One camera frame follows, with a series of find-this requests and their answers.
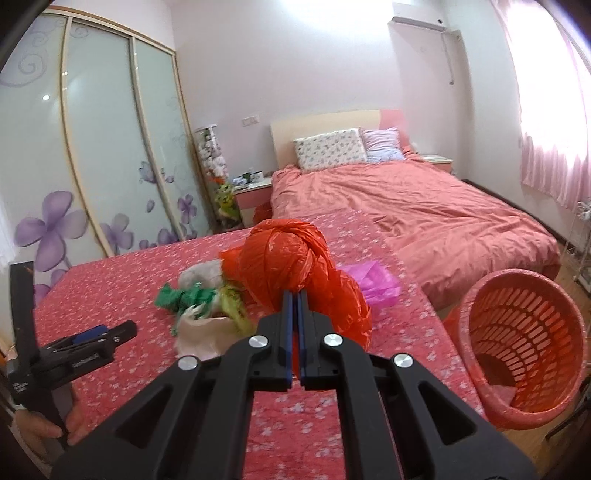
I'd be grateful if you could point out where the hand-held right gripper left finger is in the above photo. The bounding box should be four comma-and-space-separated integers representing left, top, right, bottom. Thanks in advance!
50, 291, 296, 480

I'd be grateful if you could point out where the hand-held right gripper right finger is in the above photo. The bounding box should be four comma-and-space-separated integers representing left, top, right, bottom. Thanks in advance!
298, 291, 539, 480

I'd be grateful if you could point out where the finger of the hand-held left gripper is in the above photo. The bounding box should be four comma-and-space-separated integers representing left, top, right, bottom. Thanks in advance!
65, 325, 112, 346
104, 322, 138, 348

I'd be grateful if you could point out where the orange plastic bag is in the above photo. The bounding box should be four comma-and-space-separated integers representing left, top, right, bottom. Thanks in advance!
221, 219, 374, 356

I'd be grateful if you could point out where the translucent white plastic bag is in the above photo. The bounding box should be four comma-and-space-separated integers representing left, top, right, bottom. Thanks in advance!
174, 305, 249, 364

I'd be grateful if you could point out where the pink plastic bag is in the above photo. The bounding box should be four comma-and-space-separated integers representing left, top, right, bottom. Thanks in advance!
342, 261, 402, 319

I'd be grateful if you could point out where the red plastic laundry basket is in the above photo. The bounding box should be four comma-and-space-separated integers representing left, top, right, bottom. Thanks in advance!
445, 269, 588, 432

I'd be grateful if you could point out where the person's left hand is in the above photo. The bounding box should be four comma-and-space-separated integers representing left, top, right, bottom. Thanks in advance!
18, 391, 88, 448

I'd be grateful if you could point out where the yellow-green plastic bag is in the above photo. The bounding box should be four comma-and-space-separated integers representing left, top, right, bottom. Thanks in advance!
216, 284, 258, 334

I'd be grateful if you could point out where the green plastic bag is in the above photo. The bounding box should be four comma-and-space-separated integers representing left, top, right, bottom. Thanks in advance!
159, 282, 218, 320

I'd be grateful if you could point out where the crumpled grey plastic bag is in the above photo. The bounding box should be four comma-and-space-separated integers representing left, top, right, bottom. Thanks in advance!
179, 259, 225, 292

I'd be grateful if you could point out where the pink and white nightstand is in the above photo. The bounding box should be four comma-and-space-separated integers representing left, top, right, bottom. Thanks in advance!
233, 178, 274, 228
419, 153, 454, 175

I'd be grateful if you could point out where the bed with salmon duvet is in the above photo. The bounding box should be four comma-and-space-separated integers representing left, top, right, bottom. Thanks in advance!
270, 148, 561, 306

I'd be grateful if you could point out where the clear tube of plush toys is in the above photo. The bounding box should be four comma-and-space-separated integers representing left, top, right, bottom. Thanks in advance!
193, 126, 242, 232

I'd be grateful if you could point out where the floral white pillow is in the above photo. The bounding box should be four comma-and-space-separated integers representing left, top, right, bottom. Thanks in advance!
293, 128, 368, 173

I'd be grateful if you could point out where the sliding-door wardrobe with purple flowers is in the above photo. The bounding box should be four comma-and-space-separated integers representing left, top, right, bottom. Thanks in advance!
0, 11, 214, 296

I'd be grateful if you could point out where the pink striped pillow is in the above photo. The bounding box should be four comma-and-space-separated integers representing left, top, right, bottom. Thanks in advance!
360, 127, 408, 163

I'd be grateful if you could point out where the beige and pink headboard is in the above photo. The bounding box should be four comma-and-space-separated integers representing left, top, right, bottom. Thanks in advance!
270, 109, 413, 172

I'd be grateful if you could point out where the white pipe cover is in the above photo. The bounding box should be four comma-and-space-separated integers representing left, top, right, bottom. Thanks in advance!
442, 28, 462, 87

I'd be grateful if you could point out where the pink curtain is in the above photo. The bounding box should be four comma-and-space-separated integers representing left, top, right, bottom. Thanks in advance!
490, 0, 591, 214

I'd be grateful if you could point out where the white air conditioner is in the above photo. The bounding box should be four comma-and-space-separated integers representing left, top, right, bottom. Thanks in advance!
390, 2, 448, 34

